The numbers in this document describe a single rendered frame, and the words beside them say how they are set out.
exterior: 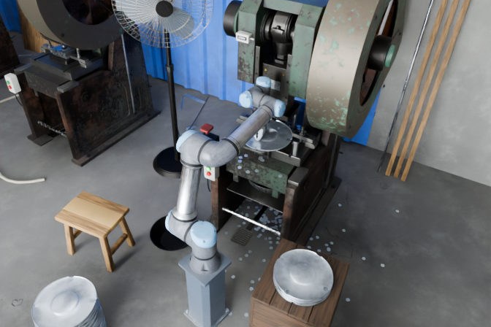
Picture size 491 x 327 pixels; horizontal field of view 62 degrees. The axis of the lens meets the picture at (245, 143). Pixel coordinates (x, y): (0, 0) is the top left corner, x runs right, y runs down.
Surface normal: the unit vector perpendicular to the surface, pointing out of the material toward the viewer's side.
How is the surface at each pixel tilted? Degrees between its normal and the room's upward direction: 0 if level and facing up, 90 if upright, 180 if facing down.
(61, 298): 0
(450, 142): 90
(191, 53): 90
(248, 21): 90
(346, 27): 58
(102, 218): 0
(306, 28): 90
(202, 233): 8
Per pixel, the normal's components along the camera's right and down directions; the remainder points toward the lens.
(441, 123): -0.49, 0.51
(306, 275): 0.03, -0.79
